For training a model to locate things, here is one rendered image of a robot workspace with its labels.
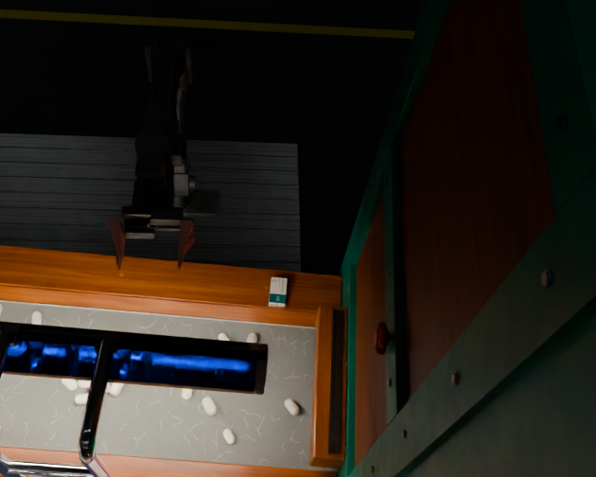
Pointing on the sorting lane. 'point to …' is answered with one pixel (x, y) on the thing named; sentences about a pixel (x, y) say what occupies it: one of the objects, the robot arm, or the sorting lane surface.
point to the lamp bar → (133, 358)
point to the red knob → (381, 338)
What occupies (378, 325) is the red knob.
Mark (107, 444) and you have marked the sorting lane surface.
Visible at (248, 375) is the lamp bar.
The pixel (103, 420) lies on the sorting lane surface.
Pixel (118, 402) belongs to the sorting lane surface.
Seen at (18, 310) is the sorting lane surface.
